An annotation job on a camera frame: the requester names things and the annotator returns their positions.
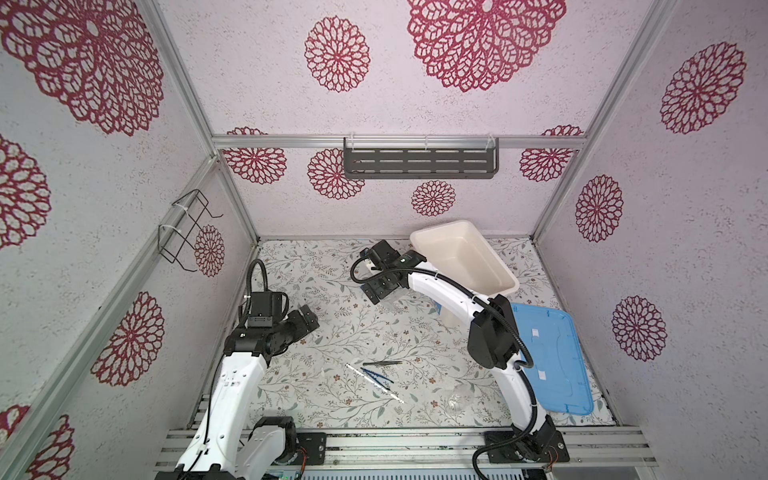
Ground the black wire wall rack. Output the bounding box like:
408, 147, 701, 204
156, 189, 223, 273

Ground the dark grey wall shelf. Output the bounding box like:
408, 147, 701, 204
342, 138, 500, 180

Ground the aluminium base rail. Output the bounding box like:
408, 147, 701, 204
297, 426, 658, 472

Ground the white plastic bin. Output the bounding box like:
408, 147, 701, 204
409, 220, 520, 296

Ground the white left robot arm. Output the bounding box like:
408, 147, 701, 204
155, 304, 327, 479

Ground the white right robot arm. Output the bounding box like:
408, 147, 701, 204
349, 240, 570, 477

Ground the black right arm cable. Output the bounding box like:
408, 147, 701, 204
349, 256, 541, 480

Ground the blue plastic bin lid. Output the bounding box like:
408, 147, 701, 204
512, 304, 594, 416

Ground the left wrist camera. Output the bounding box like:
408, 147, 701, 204
245, 291, 288, 328

